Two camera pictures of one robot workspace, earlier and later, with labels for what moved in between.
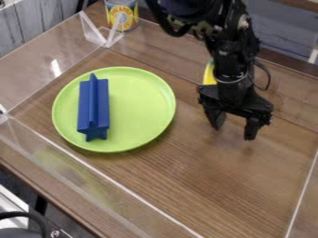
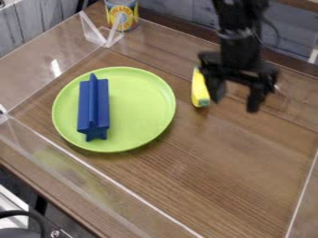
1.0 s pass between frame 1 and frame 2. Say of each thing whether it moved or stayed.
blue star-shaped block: stayed
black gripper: moved
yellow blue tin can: stayed
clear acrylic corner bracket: stayed
